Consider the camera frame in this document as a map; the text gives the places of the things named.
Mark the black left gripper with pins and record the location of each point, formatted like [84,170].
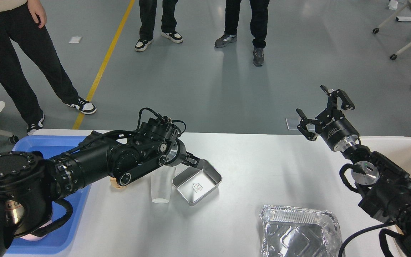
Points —
[178,155]

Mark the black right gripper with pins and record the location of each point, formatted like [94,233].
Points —
[338,133]

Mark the stainless steel rectangular container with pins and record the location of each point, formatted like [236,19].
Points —
[193,184]

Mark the aluminium foil tray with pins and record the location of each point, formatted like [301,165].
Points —
[299,232]

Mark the pink ribbed mug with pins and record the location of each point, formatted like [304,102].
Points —
[34,236]

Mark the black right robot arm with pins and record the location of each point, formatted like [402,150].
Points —
[385,188]

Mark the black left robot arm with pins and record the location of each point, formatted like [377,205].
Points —
[33,189]

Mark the clear floor plate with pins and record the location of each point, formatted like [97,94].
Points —
[293,123]

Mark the white paper cup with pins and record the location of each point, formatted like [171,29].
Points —
[161,184]

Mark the crumpled brown paper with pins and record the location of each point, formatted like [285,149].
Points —
[114,183]

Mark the white plastic bin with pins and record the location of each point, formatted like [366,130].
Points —
[398,149]

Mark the person in beige top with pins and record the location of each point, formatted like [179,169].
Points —
[24,22]

